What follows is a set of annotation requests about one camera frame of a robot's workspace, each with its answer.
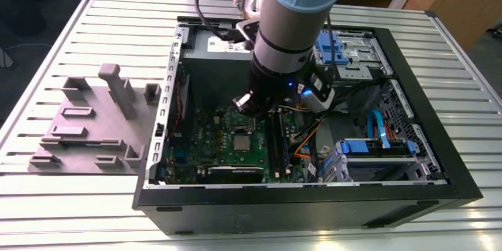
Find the CPU with silver top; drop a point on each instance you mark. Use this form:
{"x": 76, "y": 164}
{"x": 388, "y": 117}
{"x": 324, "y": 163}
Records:
{"x": 241, "y": 143}

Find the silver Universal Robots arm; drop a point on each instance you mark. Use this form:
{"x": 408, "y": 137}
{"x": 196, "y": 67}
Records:
{"x": 289, "y": 33}

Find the CPU socket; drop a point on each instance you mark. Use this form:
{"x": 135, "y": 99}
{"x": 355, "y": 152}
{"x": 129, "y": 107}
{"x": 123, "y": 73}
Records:
{"x": 232, "y": 144}

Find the grey power supply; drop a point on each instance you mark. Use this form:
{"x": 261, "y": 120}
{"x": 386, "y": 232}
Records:
{"x": 211, "y": 74}

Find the black RAM slot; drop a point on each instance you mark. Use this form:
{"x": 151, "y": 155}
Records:
{"x": 280, "y": 145}
{"x": 275, "y": 145}
{"x": 271, "y": 145}

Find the black case fan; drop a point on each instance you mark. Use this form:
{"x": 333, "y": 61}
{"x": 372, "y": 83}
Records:
{"x": 184, "y": 95}

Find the blue plastic drive latch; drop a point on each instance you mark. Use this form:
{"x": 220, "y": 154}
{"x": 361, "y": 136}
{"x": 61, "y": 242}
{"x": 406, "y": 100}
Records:
{"x": 327, "y": 48}

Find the green motherboard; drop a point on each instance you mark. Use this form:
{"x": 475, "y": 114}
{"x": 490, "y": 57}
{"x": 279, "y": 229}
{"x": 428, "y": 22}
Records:
{"x": 209, "y": 145}

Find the silver drive bay cage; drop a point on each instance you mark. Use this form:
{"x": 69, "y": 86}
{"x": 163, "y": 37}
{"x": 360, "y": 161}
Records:
{"x": 352, "y": 74}

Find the black graphics card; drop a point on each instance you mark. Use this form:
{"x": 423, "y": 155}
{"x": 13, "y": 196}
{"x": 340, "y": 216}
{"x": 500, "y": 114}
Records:
{"x": 235, "y": 173}

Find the hard disk in blue carrier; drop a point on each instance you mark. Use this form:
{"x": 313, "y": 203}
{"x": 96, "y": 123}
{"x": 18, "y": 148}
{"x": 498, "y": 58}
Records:
{"x": 353, "y": 147}

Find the silver disk bay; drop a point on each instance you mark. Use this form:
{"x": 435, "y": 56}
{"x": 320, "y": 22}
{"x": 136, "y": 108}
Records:
{"x": 380, "y": 161}

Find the black open PC case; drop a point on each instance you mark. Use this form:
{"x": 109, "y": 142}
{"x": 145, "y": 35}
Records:
{"x": 273, "y": 212}

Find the grey parts rack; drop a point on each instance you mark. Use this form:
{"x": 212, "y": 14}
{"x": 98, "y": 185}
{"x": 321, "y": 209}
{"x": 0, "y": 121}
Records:
{"x": 101, "y": 127}

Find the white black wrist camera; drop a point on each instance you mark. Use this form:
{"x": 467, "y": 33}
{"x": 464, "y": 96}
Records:
{"x": 317, "y": 98}

